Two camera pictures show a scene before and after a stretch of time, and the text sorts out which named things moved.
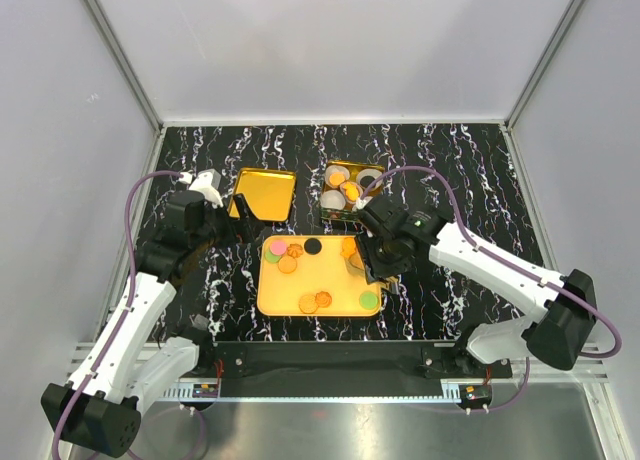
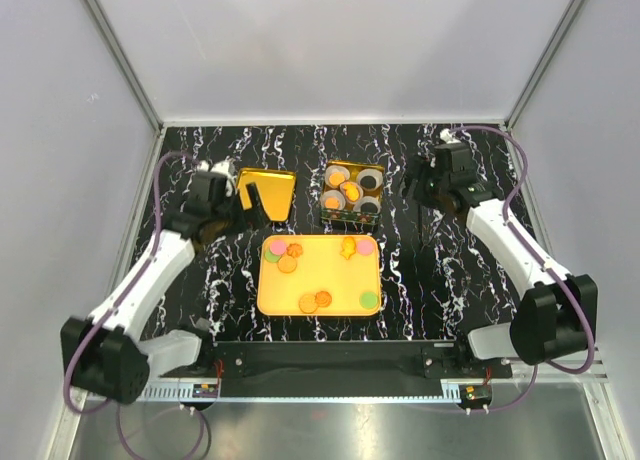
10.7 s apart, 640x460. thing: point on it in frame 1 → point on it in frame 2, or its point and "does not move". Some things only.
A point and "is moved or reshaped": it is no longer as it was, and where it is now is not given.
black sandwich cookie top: (312, 246) is moved or reshaped
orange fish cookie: (351, 191) does not move
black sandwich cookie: (366, 180) does not move
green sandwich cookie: (271, 257) does not move
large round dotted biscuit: (287, 264) does not move
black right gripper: (374, 268) → (421, 171)
